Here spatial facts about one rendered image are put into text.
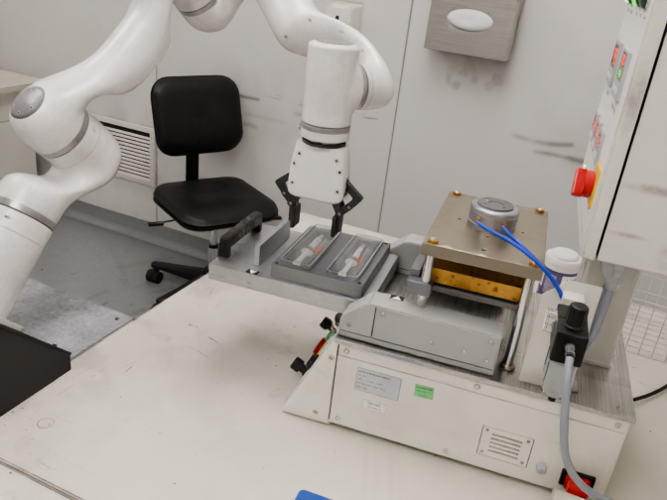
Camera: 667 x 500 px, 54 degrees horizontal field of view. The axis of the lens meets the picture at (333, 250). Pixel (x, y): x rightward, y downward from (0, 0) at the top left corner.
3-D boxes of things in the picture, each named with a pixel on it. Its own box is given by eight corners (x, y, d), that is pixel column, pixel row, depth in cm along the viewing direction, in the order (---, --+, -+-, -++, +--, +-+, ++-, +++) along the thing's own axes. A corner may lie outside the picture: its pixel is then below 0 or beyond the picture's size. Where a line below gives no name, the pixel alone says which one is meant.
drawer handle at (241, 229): (261, 230, 132) (263, 211, 130) (227, 258, 118) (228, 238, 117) (252, 228, 132) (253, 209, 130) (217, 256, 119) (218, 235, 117)
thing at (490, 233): (571, 264, 121) (591, 197, 115) (573, 348, 93) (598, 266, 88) (441, 235, 126) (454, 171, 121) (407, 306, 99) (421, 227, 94)
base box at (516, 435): (591, 390, 132) (615, 315, 125) (600, 526, 99) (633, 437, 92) (339, 322, 145) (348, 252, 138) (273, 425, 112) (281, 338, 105)
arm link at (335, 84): (340, 115, 117) (293, 115, 112) (349, 38, 111) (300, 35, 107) (363, 128, 110) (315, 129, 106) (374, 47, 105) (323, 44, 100)
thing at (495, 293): (532, 263, 119) (545, 214, 116) (526, 318, 100) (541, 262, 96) (440, 241, 124) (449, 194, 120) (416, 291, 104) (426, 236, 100)
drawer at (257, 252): (396, 272, 130) (402, 236, 126) (366, 323, 110) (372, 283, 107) (258, 239, 137) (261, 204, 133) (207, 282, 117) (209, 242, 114)
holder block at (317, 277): (389, 255, 128) (391, 242, 126) (360, 299, 110) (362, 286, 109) (309, 236, 131) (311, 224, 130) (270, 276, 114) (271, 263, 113)
